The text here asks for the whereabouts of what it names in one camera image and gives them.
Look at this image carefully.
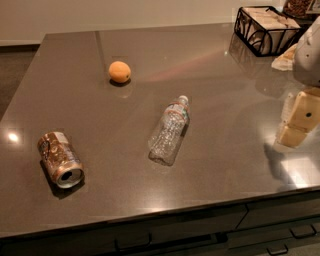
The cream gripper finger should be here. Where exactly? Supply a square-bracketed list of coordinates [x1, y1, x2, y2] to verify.
[276, 124, 308, 148]
[288, 87, 320, 132]

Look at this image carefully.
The orange soda can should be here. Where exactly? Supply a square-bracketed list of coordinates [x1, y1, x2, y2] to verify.
[37, 131, 84, 189]

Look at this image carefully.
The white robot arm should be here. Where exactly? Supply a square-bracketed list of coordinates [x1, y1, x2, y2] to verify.
[274, 17, 320, 152]

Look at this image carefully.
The snack bag on counter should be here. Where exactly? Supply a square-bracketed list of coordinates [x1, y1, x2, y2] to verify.
[271, 44, 297, 71]

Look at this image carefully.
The dark cabinet drawers right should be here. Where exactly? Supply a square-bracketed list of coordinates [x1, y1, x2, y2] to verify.
[227, 192, 320, 256]

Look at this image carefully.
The clear plastic water bottle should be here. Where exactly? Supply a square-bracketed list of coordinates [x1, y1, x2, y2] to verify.
[148, 95, 190, 166]

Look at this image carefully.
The orange fruit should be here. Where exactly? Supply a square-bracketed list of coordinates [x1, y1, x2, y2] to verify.
[108, 61, 131, 83]

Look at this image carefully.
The dark cabinet drawer left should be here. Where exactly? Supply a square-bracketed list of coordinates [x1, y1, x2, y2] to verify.
[0, 205, 248, 256]

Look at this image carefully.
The black wire napkin basket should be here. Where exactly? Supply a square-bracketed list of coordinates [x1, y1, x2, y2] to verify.
[234, 6, 302, 57]

